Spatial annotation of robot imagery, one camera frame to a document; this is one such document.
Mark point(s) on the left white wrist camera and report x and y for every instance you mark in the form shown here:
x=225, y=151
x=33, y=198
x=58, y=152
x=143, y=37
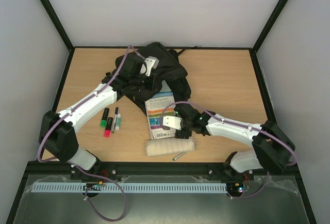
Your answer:
x=149, y=64

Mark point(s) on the green highlighter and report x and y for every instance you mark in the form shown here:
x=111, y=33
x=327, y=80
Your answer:
x=104, y=117

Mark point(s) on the beige rolled pencil case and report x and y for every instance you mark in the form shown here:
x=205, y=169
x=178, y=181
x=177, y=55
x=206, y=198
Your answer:
x=166, y=146

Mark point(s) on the black enclosure frame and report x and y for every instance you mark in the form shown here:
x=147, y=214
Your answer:
x=290, y=171

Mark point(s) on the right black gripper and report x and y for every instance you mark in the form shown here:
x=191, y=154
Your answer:
x=182, y=125

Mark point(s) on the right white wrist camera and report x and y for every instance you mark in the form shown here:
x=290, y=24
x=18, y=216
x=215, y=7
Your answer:
x=172, y=122

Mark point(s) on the colourful paperback book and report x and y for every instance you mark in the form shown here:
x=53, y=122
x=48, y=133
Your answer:
x=154, y=108

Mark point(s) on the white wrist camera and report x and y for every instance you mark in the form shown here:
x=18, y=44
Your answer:
x=149, y=64
x=172, y=122

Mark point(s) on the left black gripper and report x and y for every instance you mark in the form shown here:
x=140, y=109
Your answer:
x=152, y=86

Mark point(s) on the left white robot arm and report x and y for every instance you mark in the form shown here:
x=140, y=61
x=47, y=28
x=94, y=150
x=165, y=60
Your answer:
x=58, y=133

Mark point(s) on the pink highlighter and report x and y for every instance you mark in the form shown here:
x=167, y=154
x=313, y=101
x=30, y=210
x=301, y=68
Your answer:
x=108, y=127

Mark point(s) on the white green glue stick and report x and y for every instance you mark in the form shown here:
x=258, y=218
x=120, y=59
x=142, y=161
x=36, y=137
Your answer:
x=118, y=122

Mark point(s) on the black student backpack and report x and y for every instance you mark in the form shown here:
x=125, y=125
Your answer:
x=169, y=70

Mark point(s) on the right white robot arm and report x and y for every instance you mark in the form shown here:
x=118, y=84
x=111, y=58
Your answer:
x=270, y=148

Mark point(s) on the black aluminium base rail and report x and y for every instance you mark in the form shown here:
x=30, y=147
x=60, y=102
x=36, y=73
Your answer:
x=118, y=170

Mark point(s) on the light blue slotted cable duct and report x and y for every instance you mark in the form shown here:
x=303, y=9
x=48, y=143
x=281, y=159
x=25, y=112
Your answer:
x=130, y=188

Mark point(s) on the black blue pen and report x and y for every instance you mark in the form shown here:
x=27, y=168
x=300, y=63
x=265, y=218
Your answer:
x=114, y=120

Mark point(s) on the silver green marker pen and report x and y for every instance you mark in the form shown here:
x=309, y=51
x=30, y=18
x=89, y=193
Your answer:
x=179, y=156

